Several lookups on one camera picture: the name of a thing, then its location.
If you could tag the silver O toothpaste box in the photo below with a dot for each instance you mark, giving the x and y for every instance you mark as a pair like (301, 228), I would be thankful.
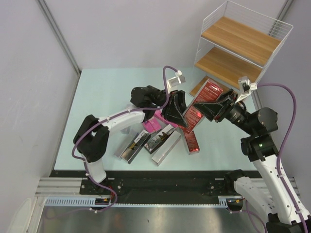
(135, 146)

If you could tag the pink toothpaste box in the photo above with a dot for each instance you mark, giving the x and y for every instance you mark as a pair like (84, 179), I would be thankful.
(158, 115)
(152, 125)

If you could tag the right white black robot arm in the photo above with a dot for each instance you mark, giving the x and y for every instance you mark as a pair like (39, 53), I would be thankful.
(282, 211)

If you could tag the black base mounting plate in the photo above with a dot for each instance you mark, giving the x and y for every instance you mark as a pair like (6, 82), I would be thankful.
(173, 187)

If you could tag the silver WR toothpaste box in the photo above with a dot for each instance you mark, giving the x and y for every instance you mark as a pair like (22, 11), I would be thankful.
(158, 140)

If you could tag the plain silver toothpaste box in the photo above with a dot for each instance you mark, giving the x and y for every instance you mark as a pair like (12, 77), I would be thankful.
(166, 148)

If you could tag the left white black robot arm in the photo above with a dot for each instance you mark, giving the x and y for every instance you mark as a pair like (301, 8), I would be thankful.
(92, 137)

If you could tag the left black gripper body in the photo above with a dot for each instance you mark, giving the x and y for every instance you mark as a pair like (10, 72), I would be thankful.
(171, 93)

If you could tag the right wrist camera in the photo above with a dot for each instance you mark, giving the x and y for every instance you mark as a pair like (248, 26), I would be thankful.
(246, 87)

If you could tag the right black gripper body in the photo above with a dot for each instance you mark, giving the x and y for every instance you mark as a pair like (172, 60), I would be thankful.
(227, 105)

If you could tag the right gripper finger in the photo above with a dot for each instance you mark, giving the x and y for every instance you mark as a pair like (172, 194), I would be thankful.
(209, 109)
(226, 96)

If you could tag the red toothpaste box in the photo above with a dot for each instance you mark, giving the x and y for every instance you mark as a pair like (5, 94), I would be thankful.
(190, 142)
(209, 92)

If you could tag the flat silver toothpaste box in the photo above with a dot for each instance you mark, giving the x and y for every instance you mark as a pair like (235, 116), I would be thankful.
(127, 139)

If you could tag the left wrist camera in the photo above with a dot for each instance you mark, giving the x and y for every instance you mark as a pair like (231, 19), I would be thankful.
(176, 80)

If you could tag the slotted cable duct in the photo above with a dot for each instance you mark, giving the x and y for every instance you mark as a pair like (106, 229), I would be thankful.
(77, 201)

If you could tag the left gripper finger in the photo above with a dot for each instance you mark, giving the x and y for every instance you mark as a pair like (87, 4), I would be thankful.
(170, 111)
(181, 106)

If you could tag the aluminium rail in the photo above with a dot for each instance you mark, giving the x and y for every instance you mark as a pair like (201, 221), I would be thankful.
(59, 187)

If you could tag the white wire wooden shelf rack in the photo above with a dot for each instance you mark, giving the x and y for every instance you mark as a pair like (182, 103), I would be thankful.
(236, 41)

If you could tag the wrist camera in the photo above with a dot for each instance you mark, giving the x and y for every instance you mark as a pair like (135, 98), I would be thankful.
(176, 80)
(246, 87)

